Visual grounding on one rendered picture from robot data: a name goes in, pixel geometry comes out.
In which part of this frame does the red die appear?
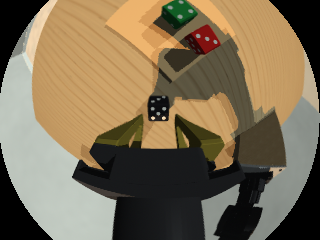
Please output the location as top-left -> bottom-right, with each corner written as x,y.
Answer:
184,24 -> 221,55

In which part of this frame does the green die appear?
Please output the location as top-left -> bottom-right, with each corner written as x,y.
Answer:
161,0 -> 198,29

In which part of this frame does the black die with white pips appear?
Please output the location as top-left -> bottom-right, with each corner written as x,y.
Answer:
147,96 -> 170,121

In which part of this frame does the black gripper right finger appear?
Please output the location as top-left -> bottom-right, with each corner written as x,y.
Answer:
174,114 -> 225,161

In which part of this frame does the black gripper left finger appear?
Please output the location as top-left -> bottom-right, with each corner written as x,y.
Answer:
93,114 -> 144,148

